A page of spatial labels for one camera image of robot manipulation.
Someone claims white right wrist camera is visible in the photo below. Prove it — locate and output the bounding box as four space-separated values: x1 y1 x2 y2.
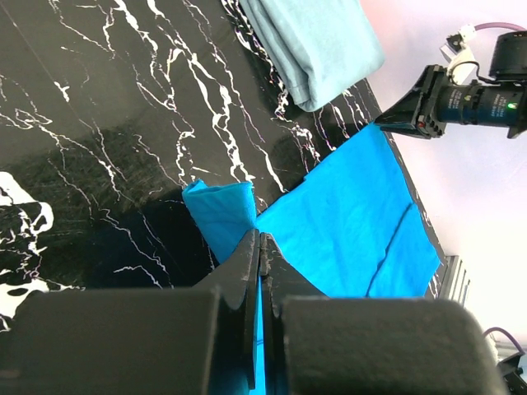
440 25 477 85

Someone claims folded light blue t-shirt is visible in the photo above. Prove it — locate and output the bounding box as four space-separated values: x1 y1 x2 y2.
240 0 385 112

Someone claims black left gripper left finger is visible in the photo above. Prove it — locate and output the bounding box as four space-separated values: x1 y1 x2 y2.
1 230 260 394

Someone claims aluminium front rail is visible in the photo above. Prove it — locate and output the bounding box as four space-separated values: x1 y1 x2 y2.
439 256 471 306

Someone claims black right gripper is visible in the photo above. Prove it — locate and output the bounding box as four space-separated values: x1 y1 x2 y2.
375 65 526 139

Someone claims bright blue t-shirt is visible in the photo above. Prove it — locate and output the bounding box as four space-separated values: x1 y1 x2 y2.
181 123 441 395

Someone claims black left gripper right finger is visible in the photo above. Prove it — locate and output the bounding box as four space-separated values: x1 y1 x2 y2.
260 234 506 394

